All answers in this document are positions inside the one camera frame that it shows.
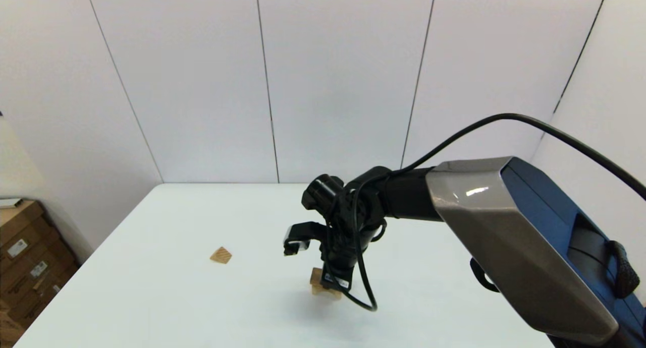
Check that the arched wooden building block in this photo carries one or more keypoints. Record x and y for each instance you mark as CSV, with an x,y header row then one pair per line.
x,y
328,294

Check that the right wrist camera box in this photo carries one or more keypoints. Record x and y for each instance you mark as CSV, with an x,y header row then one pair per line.
x,y
298,237

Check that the rectangular wooden building block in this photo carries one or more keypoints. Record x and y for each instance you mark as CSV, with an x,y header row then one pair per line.
x,y
316,276

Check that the triangular wooden building block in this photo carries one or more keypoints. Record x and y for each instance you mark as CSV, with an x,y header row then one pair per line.
x,y
221,256

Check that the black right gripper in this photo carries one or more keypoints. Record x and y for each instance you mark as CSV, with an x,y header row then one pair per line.
x,y
343,257

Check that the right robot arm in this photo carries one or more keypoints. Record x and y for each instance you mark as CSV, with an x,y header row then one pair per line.
x,y
504,227

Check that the flat white grey item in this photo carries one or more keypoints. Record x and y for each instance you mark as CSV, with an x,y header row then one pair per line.
x,y
10,202

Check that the brown cardboard box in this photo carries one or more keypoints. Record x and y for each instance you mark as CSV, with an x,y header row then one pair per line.
x,y
30,304
53,261
17,216
35,241

